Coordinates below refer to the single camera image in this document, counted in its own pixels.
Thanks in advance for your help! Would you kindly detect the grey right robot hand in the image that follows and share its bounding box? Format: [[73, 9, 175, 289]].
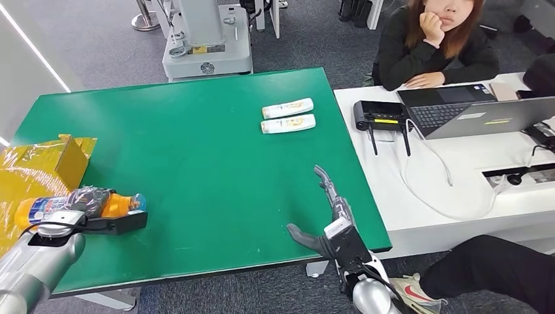
[[287, 165, 357, 260]]

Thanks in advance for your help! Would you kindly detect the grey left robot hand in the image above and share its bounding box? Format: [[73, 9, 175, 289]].
[[67, 186, 117, 218]]

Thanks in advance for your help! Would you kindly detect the orange plastic bottle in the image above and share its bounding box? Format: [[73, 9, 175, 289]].
[[14, 192, 147, 230]]

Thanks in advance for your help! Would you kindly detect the white shampoo bottle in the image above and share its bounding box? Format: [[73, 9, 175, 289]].
[[262, 97, 315, 120], [260, 114, 317, 135]]

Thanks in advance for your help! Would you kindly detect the yellow taped cardboard box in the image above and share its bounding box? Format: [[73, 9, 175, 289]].
[[0, 134, 98, 260]]

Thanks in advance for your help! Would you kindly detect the white and red sneaker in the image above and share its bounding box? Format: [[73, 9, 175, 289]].
[[387, 273, 448, 314]]

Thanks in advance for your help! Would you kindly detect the black router with antennas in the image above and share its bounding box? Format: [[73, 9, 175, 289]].
[[353, 100, 413, 158]]

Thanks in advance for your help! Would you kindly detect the person's leg in black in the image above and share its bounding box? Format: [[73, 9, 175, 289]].
[[418, 234, 555, 314]]

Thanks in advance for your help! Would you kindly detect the metal stanchion base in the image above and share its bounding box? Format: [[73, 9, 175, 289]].
[[131, 0, 161, 32]]

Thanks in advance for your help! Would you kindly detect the person in dark top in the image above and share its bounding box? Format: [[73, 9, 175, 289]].
[[371, 0, 500, 92]]

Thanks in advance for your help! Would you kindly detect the silver laptop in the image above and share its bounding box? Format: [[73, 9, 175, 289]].
[[425, 96, 555, 141]]

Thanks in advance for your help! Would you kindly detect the white furniture panel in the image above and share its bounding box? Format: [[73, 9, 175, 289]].
[[253, 0, 281, 39]]

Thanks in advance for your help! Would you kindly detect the pink phone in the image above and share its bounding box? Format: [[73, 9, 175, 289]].
[[490, 82, 519, 103]]

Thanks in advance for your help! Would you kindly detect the black phone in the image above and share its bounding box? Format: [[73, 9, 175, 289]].
[[522, 121, 555, 150]]

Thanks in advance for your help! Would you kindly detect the person's dark head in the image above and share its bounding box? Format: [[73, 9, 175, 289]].
[[522, 52, 555, 97]]

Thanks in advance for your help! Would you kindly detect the white table foot bracket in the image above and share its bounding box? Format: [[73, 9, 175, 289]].
[[305, 260, 331, 278], [75, 289, 137, 312]]

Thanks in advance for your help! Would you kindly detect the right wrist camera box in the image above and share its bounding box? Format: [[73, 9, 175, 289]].
[[323, 217, 374, 278]]

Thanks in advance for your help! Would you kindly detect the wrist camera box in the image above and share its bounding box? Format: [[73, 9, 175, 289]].
[[84, 211, 149, 236], [323, 217, 374, 278]]

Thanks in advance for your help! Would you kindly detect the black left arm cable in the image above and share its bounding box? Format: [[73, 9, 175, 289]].
[[19, 220, 109, 239]]

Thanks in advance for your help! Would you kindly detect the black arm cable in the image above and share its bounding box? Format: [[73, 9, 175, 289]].
[[19, 220, 109, 239], [346, 260, 413, 314]]

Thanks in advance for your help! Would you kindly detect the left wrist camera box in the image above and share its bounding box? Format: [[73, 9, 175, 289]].
[[84, 211, 149, 236]]

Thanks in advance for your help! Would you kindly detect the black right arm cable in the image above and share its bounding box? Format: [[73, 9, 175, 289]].
[[346, 260, 413, 314]]

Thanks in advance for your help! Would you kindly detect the white cable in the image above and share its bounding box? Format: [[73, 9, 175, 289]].
[[399, 119, 508, 222]]

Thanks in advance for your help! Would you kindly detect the black thin cable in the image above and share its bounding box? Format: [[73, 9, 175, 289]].
[[526, 144, 555, 167]]

